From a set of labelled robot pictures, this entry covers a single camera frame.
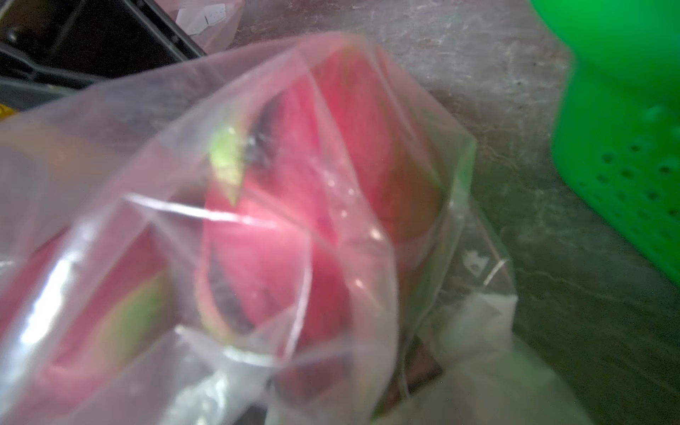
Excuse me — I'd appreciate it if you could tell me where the green plastic basket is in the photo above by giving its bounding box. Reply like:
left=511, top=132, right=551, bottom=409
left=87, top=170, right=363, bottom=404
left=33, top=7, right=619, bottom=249
left=532, top=1, right=679, bottom=281

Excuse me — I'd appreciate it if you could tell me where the bag dragon fruit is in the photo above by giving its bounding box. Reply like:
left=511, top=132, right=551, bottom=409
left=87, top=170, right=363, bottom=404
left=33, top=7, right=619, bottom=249
left=5, top=231, right=176, bottom=424
left=195, top=46, right=444, bottom=352

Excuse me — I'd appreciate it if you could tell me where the clear zip-top bag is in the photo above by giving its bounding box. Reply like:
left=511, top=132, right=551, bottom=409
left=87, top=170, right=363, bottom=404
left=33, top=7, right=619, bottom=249
left=157, top=0, right=245, bottom=55
left=1, top=33, right=590, bottom=424

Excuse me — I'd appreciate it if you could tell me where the yellow cup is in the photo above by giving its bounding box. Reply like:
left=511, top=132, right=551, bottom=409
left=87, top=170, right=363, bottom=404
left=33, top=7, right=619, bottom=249
left=0, top=104, right=16, bottom=120

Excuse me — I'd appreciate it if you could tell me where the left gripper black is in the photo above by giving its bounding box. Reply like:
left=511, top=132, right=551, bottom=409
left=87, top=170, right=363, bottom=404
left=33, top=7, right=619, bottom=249
left=1, top=0, right=205, bottom=112

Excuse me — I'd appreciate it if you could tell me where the clear zip-top bag front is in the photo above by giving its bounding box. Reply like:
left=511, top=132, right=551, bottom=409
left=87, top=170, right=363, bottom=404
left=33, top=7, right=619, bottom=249
left=157, top=0, right=245, bottom=55

